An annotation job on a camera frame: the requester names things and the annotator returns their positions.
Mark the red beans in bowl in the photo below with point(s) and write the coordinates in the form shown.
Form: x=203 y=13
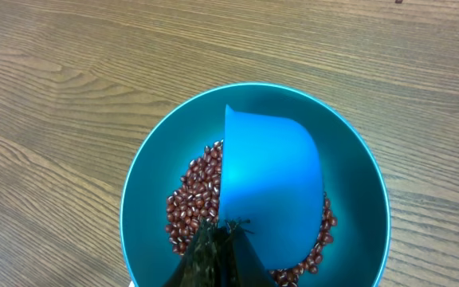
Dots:
x=197 y=200

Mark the blue plastic measuring scoop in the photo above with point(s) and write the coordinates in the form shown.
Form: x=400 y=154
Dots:
x=272 y=178

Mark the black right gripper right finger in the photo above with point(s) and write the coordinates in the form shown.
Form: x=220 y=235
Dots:
x=241 y=266

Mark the teal metal bowl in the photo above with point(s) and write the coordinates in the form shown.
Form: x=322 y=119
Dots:
x=351 y=177

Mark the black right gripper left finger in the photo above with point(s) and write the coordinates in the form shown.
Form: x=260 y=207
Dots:
x=200 y=265

